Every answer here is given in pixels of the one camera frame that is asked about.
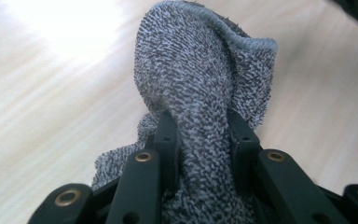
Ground grey terry cloth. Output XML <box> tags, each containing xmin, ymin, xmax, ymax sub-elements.
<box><xmin>90</xmin><ymin>0</ymin><xmax>279</xmax><ymax>224</ymax></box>

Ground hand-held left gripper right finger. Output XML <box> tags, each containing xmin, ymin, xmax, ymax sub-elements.
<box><xmin>227</xmin><ymin>107</ymin><xmax>262</xmax><ymax>194</ymax></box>

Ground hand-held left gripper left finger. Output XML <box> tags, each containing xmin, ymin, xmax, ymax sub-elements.
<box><xmin>152</xmin><ymin>108</ymin><xmax>182</xmax><ymax>200</ymax></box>

